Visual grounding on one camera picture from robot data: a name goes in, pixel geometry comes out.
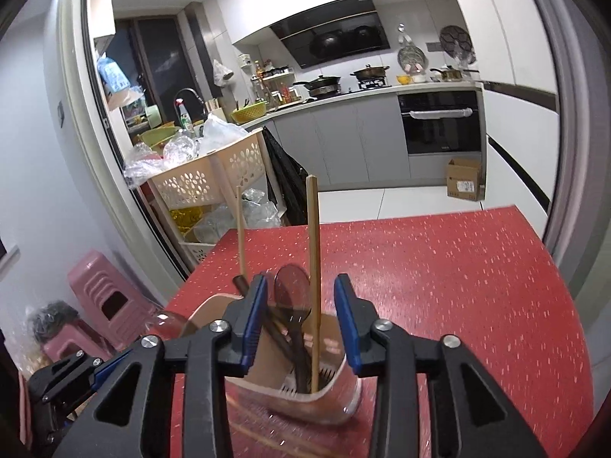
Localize dark fuzzy cloth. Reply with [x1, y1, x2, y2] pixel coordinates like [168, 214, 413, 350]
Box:
[26, 300, 81, 344]

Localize white spray bottle red cap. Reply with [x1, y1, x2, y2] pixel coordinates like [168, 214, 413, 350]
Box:
[174, 98, 196, 131]

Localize white wall cabinets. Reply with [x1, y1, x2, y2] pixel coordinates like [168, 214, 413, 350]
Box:
[215, 0, 447, 46]

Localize seasoning bottle shelf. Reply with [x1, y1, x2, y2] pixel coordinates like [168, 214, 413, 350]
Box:
[251, 60, 304, 106]

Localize crumpled clear plastic bags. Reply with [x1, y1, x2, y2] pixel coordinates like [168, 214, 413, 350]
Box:
[123, 134, 201, 187]

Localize black hanging jacket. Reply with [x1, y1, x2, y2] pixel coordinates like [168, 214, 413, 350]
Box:
[262, 126, 309, 227]

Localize cardboard box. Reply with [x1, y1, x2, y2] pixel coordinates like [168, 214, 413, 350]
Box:
[446, 157, 485, 202]

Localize yellow cooking oil bottle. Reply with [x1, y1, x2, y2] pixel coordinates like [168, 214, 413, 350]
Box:
[169, 205, 215, 242]

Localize black range hood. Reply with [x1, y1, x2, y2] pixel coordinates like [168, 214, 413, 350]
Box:
[268, 0, 392, 70]

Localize large white plastic bag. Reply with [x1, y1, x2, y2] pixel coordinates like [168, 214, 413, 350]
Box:
[200, 113, 249, 153]

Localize blue and white package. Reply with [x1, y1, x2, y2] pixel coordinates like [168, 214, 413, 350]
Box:
[97, 56, 132, 96]

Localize green plastic basket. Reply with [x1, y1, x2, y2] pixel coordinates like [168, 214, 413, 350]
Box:
[230, 102, 269, 124]

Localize grey sliding door frame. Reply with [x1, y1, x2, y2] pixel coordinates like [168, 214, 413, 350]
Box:
[57, 0, 611, 297]

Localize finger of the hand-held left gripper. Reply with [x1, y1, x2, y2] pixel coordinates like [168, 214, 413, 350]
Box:
[27, 348, 133, 408]

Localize beige plastic storage cart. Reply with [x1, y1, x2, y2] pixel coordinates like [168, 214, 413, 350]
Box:
[145, 129, 278, 268]

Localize hanging white plastic bag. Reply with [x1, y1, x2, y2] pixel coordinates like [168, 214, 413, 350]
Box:
[211, 60, 234, 87]

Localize dark translucent spoon black handle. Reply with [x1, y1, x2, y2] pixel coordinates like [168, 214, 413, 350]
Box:
[143, 311, 194, 342]
[273, 264, 316, 392]

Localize black built-in oven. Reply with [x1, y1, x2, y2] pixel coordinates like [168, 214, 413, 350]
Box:
[397, 90, 483, 156]

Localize white refrigerator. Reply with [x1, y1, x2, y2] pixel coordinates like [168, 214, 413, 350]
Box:
[441, 0, 561, 230]

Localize clear plastic containers in cart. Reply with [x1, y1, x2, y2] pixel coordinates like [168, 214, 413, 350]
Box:
[193, 188, 282, 244]

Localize black wok with lid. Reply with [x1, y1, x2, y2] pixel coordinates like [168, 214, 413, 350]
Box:
[292, 74, 343, 98]

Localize round dark multi-cavity pan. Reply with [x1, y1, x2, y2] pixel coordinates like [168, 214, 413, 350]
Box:
[439, 25, 474, 58]

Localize round metal steamer rack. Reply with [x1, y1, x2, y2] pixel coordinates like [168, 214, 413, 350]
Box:
[398, 44, 427, 73]

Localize pink plastic stool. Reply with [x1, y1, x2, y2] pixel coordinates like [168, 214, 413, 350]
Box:
[67, 249, 160, 351]
[40, 327, 103, 363]

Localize green plastic basin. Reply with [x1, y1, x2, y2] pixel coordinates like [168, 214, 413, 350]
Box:
[138, 126, 179, 150]

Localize black kitchen faucet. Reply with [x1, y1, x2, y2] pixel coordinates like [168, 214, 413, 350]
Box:
[173, 88, 208, 122]

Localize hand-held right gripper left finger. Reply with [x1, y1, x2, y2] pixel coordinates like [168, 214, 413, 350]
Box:
[52, 274, 269, 458]

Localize plain wooden chopstick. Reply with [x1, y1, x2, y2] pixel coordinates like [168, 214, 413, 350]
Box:
[235, 185, 248, 277]
[305, 175, 322, 393]

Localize grey base cabinets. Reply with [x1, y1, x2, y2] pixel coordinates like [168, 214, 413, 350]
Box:
[267, 93, 411, 192]

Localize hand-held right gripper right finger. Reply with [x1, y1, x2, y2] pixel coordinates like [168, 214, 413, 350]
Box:
[333, 273, 550, 458]

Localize beige plastic utensil holder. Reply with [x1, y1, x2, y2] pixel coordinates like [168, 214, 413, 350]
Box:
[180, 293, 364, 425]

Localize small saucepan with handle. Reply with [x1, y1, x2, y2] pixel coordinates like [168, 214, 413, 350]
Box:
[430, 66, 480, 82]

